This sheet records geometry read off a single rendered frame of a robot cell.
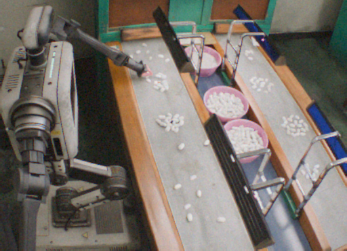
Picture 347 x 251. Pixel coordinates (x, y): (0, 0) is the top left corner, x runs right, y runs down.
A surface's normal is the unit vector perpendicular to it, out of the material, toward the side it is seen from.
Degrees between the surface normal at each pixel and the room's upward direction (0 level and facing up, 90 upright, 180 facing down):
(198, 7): 90
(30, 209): 56
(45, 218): 0
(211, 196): 0
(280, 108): 0
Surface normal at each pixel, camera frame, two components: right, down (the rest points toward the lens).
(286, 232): 0.08, -0.69
